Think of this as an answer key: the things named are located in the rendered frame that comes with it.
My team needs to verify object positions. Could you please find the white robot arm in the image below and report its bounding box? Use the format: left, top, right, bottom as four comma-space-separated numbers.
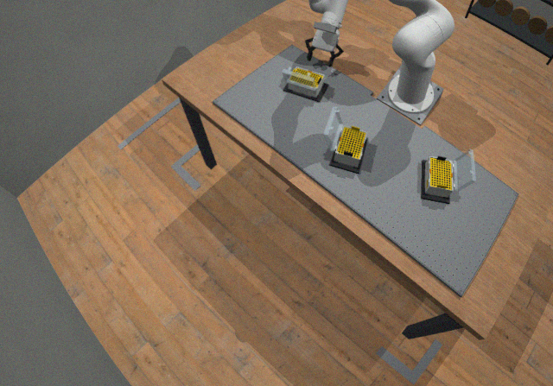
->
308, 0, 454, 113

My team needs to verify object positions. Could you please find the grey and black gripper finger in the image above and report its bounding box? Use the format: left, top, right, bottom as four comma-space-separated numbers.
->
328, 44, 344, 66
305, 38, 316, 61

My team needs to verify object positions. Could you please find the yellow perforated tip rack plate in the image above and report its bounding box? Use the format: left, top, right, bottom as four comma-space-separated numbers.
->
337, 126, 365, 159
430, 156, 452, 190
293, 68, 323, 87

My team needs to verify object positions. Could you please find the black holder plate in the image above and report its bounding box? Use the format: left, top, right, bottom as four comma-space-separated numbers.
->
421, 160, 450, 204
283, 83, 328, 103
330, 137, 368, 174

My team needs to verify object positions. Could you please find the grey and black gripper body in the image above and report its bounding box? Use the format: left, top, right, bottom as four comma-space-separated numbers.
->
312, 29, 340, 53

